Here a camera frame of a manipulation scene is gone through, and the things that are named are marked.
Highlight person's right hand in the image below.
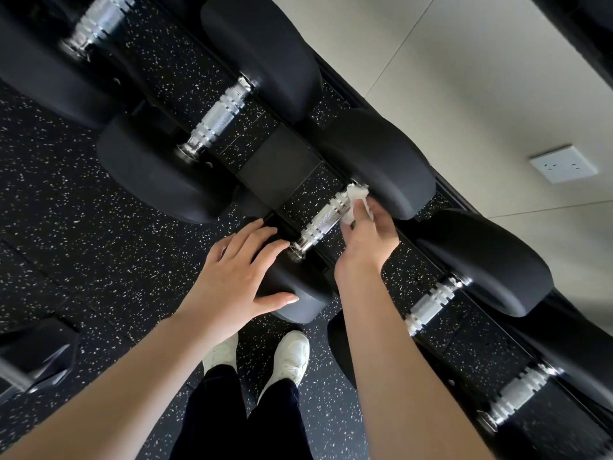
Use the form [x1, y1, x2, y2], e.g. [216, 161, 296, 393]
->
[333, 196, 401, 285]

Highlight person's left hand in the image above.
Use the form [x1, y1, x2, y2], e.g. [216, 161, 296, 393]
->
[174, 218, 300, 351]

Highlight white cleaning wipe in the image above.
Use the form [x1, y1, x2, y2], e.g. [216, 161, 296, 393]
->
[339, 184, 374, 226]

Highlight black dumbbell with chrome handle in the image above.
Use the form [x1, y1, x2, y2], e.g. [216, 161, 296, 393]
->
[96, 0, 323, 226]
[0, 0, 197, 131]
[476, 291, 613, 435]
[254, 107, 437, 325]
[328, 208, 555, 389]

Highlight person's right forearm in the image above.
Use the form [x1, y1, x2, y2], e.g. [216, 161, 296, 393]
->
[334, 263, 496, 460]

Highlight person's left forearm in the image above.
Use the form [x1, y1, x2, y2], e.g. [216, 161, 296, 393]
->
[0, 313, 240, 460]

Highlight white sneaker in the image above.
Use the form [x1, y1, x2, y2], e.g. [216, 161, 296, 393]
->
[202, 332, 239, 377]
[258, 330, 311, 406]

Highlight black dumbbell rack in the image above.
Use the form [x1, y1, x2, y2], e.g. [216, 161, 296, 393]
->
[72, 0, 613, 460]

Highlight black trousers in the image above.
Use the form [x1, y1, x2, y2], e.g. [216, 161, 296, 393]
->
[170, 363, 315, 460]

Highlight black gym equipment base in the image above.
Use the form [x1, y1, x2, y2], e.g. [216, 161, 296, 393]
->
[0, 319, 80, 409]

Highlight white wall socket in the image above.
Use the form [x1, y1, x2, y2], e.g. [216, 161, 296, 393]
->
[529, 145, 599, 184]

